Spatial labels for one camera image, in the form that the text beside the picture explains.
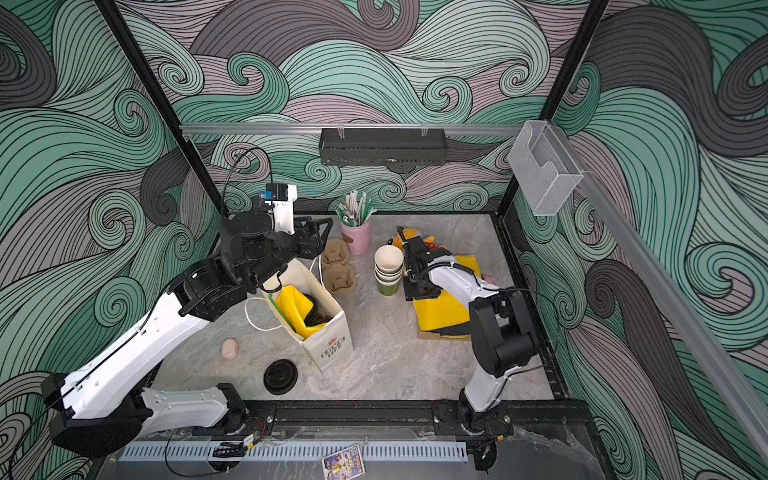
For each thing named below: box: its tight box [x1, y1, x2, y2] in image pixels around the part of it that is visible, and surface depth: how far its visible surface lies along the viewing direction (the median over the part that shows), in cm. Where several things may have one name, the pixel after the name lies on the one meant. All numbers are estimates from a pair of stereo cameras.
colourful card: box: [321, 444, 365, 480], surface depth 67 cm
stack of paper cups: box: [374, 245, 404, 296], surface depth 87 cm
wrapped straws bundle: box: [335, 190, 378, 227], surface depth 100 cm
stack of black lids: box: [263, 359, 299, 395], surface depth 79 cm
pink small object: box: [221, 338, 238, 360], surface depth 85 cm
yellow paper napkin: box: [276, 285, 326, 338], surface depth 74 cm
